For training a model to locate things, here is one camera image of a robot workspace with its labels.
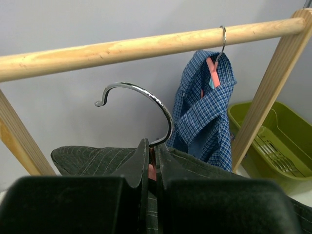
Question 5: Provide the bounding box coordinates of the blue checkered shirt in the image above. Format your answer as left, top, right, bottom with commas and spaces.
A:
166, 50, 236, 172

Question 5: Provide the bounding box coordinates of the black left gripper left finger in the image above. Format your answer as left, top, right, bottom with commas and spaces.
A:
113, 138, 149, 234

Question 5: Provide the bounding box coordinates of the black pinstriped shirt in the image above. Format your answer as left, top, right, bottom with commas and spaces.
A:
50, 145, 312, 234

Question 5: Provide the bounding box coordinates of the pink hanger of blue shirt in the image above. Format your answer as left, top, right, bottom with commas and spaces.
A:
206, 25, 226, 89

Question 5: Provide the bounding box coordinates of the pink hanger of black shirt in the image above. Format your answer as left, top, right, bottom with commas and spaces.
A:
95, 82, 174, 178

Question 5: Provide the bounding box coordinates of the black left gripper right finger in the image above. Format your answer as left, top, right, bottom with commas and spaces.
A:
156, 144, 195, 234

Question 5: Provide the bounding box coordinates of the wooden clothes rack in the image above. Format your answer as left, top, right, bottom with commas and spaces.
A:
0, 8, 312, 170

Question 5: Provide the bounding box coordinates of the green plastic basket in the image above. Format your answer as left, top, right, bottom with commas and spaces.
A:
241, 101, 312, 195

